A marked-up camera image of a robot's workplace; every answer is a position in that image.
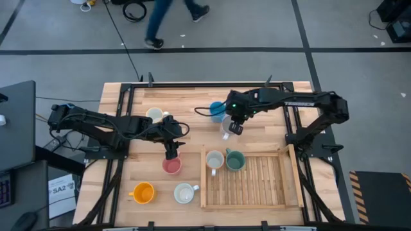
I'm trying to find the black keyboard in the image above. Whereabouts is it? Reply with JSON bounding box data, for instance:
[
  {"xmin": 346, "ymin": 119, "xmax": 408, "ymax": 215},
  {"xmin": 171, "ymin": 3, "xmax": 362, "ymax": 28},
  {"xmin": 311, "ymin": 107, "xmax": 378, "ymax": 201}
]
[{"xmin": 0, "ymin": 171, "xmax": 14, "ymax": 209}]

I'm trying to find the pink faceted mug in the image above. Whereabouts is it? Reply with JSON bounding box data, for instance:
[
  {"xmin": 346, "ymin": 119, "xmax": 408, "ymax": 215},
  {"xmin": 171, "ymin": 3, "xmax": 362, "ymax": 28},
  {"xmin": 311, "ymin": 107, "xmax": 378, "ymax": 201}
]
[{"xmin": 161, "ymin": 153, "xmax": 183, "ymax": 176}]

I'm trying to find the long black hanging cable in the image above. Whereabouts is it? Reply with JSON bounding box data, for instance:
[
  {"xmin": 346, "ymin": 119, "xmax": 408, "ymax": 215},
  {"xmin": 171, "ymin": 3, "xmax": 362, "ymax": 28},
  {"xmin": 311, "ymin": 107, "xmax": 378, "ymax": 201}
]
[{"xmin": 101, "ymin": 0, "xmax": 144, "ymax": 83}]

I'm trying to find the wooden slatted tray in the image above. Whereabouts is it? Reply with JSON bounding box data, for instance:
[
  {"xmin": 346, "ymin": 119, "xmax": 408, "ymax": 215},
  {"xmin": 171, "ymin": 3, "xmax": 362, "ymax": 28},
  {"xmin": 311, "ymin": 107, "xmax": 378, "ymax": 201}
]
[{"xmin": 200, "ymin": 144, "xmax": 305, "ymax": 210}]

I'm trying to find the coral floral pattern mug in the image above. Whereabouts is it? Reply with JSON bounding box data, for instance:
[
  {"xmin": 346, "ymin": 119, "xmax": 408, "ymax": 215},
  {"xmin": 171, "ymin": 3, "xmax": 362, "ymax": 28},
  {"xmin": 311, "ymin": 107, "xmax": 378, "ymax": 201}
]
[{"xmin": 205, "ymin": 150, "xmax": 225, "ymax": 177}]

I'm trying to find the pale green mug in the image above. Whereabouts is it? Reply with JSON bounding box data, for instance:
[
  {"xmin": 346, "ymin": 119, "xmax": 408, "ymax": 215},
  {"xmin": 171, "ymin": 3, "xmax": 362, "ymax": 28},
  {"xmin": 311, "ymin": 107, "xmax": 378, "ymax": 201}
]
[{"xmin": 173, "ymin": 182, "xmax": 200, "ymax": 205}]

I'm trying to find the person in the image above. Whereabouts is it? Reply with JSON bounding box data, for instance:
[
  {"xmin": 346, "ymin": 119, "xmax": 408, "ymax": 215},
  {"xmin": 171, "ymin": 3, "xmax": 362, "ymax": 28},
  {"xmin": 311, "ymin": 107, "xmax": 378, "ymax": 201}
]
[{"xmin": 144, "ymin": 0, "xmax": 211, "ymax": 51}]

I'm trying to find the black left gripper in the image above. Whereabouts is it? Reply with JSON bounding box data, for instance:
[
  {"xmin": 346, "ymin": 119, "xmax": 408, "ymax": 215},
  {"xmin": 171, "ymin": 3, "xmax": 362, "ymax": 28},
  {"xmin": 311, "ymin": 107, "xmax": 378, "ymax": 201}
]
[{"xmin": 153, "ymin": 120, "xmax": 186, "ymax": 160}]

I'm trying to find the black floor equipment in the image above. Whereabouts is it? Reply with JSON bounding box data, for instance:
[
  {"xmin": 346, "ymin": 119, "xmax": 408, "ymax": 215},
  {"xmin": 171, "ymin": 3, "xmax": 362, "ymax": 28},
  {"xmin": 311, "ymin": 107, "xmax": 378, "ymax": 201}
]
[{"xmin": 110, "ymin": 0, "xmax": 155, "ymax": 6}]

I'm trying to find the thin black floor cable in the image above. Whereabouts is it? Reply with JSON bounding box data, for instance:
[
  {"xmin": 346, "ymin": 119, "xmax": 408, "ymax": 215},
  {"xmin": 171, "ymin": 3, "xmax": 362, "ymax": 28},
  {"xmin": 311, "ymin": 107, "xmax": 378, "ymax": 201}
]
[{"xmin": 35, "ymin": 96, "xmax": 101, "ymax": 103}]

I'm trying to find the black hazard striped mat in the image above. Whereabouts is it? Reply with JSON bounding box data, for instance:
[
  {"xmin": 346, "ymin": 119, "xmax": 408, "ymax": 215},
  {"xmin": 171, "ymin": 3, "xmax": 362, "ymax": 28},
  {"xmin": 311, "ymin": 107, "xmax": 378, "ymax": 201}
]
[{"xmin": 349, "ymin": 170, "xmax": 411, "ymax": 225}]

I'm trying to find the blue faceted mug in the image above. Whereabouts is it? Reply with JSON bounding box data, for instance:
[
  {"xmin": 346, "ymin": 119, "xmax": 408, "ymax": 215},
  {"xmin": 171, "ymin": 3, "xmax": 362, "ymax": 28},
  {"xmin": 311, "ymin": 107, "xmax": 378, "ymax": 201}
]
[{"xmin": 209, "ymin": 101, "xmax": 227, "ymax": 124}]

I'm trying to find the yellow faceted mug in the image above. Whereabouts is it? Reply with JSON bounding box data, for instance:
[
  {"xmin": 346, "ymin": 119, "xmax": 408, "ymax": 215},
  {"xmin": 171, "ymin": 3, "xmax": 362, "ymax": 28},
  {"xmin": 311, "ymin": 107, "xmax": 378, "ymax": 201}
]
[{"xmin": 128, "ymin": 182, "xmax": 157, "ymax": 205}]

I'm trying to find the dark grey desk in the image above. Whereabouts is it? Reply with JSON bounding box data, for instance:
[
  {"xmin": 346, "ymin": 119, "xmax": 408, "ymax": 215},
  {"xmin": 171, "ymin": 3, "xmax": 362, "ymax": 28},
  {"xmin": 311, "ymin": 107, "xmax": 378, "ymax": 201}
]
[
  {"xmin": 0, "ymin": 159, "xmax": 49, "ymax": 231},
  {"xmin": 0, "ymin": 80, "xmax": 37, "ymax": 173}
]

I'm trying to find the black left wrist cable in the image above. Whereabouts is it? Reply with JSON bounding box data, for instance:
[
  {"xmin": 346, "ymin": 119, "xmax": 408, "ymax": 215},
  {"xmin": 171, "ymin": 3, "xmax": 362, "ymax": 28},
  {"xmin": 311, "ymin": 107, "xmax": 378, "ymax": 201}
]
[{"xmin": 137, "ymin": 120, "xmax": 191, "ymax": 142}]

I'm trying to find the black aluminium rig frame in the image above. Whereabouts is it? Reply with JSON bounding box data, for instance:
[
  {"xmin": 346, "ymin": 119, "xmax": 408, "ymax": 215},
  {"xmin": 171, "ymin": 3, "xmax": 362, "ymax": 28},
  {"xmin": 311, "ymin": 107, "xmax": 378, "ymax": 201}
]
[{"xmin": 76, "ymin": 72, "xmax": 344, "ymax": 229}]

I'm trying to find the white printed paper sheet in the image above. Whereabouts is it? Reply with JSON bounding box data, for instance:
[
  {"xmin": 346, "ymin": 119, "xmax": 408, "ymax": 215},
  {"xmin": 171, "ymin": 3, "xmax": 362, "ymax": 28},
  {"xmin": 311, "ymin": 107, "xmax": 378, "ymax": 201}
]
[{"xmin": 48, "ymin": 173, "xmax": 77, "ymax": 220}]

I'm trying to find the green faceted mug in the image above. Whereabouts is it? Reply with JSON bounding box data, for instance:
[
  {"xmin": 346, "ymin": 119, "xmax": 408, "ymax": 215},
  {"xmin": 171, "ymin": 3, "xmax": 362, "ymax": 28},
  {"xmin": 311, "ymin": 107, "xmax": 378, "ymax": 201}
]
[{"xmin": 225, "ymin": 148, "xmax": 247, "ymax": 172}]

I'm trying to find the white cord yellow plug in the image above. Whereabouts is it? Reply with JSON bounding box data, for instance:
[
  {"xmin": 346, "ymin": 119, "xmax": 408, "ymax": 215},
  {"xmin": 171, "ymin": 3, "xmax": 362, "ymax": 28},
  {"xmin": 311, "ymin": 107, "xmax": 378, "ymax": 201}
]
[{"xmin": 80, "ymin": 0, "xmax": 97, "ymax": 13}]

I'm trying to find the grey ikat red-rim mug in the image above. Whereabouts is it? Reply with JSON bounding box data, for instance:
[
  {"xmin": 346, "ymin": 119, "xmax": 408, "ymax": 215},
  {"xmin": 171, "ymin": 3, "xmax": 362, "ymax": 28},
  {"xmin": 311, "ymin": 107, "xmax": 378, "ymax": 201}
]
[{"xmin": 220, "ymin": 115, "xmax": 240, "ymax": 141}]

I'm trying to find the black computer mouse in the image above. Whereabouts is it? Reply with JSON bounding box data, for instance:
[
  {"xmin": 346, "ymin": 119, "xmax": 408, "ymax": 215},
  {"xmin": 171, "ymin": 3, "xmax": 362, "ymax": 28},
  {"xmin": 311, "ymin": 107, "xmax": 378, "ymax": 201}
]
[{"xmin": 10, "ymin": 211, "xmax": 39, "ymax": 231}]

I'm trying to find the black power adapter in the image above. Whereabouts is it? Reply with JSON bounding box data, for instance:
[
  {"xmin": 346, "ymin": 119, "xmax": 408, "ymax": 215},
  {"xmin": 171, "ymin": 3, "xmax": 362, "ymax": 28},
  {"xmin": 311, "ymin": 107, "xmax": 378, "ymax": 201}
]
[{"xmin": 43, "ymin": 135, "xmax": 67, "ymax": 152}]

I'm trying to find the yellow-rim zigzag mug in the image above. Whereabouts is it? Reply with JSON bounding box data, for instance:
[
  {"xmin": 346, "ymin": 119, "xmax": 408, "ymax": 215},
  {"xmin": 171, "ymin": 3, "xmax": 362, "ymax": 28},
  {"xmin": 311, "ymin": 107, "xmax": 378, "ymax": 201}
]
[{"xmin": 145, "ymin": 107, "xmax": 170, "ymax": 124}]

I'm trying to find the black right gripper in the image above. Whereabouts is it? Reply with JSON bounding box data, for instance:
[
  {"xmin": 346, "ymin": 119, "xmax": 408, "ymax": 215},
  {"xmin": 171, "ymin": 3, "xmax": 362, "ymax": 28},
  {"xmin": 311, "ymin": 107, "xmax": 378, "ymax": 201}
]
[{"xmin": 224, "ymin": 89, "xmax": 258, "ymax": 135}]

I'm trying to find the coiled black cable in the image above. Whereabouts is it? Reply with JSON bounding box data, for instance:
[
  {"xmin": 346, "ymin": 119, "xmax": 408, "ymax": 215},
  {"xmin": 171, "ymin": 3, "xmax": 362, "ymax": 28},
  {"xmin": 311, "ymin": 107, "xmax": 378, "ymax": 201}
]
[{"xmin": 122, "ymin": 0, "xmax": 148, "ymax": 23}]

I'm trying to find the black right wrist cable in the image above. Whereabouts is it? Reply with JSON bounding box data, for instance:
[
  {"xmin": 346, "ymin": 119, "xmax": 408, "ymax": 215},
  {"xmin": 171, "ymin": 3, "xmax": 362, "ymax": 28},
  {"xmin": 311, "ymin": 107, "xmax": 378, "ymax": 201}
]
[{"xmin": 194, "ymin": 107, "xmax": 227, "ymax": 117}]

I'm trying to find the black equipment case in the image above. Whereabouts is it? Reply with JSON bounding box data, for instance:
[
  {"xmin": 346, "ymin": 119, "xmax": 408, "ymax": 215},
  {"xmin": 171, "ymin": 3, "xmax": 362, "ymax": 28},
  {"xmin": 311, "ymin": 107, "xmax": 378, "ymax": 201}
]
[{"xmin": 375, "ymin": 0, "xmax": 411, "ymax": 44}]

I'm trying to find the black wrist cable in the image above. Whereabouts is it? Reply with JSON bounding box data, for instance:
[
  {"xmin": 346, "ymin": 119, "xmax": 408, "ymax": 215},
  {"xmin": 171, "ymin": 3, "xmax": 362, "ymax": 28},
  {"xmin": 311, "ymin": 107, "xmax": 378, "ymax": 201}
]
[
  {"xmin": 194, "ymin": 107, "xmax": 227, "ymax": 117},
  {"xmin": 137, "ymin": 120, "xmax": 191, "ymax": 142}
]

